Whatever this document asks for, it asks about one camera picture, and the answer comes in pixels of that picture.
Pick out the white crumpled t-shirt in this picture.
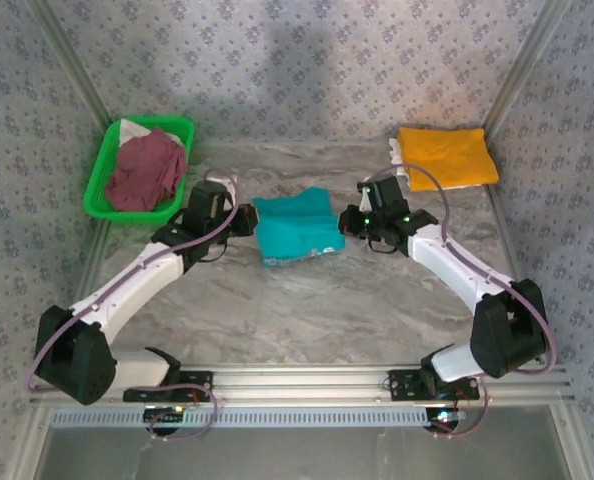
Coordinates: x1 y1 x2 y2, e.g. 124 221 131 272
118 118 186 147

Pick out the teal t-shirt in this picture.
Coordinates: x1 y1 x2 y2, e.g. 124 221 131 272
252 186 347 271

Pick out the grey slotted cable duct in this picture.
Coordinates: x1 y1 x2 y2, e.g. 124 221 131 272
51 407 446 429

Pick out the black controller board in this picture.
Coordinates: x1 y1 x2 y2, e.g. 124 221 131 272
426 407 466 432
144 405 186 435

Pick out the orange folded t-shirt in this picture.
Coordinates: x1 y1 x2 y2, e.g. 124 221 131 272
398 126 501 192

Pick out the maroon crumpled t-shirt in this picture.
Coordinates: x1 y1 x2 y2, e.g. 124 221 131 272
104 127 189 212

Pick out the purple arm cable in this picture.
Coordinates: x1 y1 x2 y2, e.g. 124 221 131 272
364 163 558 441
25 168 241 444

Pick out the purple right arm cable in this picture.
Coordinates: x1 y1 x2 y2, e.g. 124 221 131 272
364 163 558 441

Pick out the green plastic basket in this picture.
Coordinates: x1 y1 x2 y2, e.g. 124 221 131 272
82 115 197 222

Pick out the aluminium frame post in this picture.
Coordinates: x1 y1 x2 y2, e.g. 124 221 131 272
26 0 116 131
480 0 574 132

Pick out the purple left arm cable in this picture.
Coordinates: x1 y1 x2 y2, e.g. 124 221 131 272
25 168 241 444

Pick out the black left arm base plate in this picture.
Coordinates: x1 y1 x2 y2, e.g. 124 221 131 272
122 370 214 404

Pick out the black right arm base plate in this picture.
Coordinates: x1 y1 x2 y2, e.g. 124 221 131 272
387 368 481 402

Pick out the aluminium mounting rail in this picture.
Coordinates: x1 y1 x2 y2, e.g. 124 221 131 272
29 364 576 407

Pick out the white folded t-shirt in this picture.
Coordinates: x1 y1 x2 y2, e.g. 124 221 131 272
388 137 483 193

